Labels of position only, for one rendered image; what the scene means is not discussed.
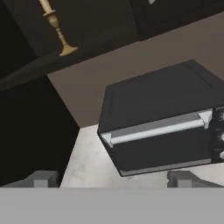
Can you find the brass candlestick candle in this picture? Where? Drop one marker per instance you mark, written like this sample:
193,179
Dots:
57,29

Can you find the black toaster oven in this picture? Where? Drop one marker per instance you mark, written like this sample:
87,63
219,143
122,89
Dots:
163,116

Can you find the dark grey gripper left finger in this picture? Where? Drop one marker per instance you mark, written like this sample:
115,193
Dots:
40,179

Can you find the black tall cabinet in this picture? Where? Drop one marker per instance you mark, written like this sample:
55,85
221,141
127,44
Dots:
29,131

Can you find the open black cabinet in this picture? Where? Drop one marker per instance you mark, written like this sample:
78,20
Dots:
67,29

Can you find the black cabinet door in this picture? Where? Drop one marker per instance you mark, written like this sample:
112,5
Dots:
175,14

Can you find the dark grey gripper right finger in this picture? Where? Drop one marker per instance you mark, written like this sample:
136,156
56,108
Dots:
183,179

